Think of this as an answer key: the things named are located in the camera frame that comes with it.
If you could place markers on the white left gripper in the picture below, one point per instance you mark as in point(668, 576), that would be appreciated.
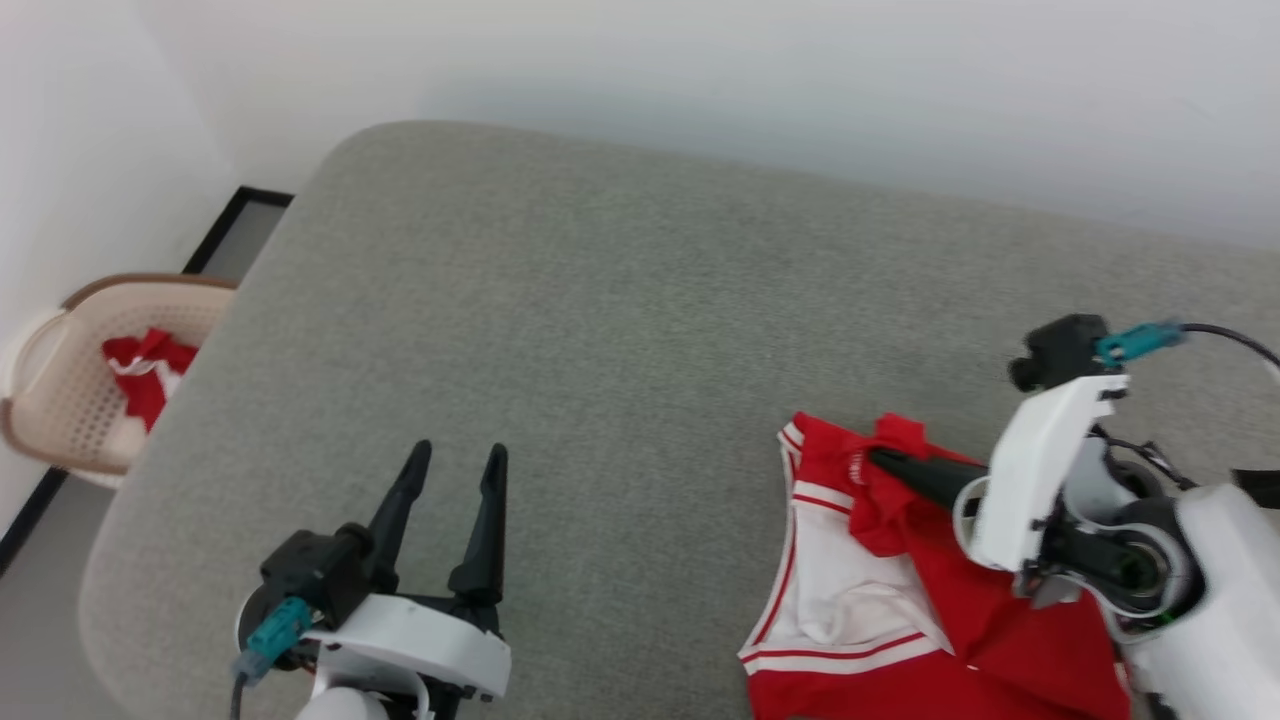
point(420, 645)

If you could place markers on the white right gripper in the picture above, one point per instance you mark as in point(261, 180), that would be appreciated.
point(1035, 470)

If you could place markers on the red and white garment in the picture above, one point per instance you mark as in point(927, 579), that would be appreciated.
point(1000, 640)

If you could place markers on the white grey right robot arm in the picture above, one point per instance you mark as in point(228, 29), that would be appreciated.
point(1210, 600)

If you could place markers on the red white garment in basket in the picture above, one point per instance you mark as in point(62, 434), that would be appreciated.
point(150, 375)

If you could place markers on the beige plastic laundry basket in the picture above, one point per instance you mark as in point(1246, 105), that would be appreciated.
point(60, 400)

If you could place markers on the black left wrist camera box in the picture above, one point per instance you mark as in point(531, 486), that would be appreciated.
point(315, 575)

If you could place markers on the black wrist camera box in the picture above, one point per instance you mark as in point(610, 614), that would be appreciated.
point(315, 575)
point(1060, 352)

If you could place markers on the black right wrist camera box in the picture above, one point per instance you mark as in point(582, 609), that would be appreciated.
point(1060, 352)

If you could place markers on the teal left camera connector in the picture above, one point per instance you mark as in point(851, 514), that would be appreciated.
point(272, 640)

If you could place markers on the teal camera connector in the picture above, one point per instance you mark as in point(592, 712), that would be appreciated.
point(1140, 342)
point(272, 640)

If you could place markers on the teal right camera connector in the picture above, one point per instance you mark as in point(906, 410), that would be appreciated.
point(1140, 342)

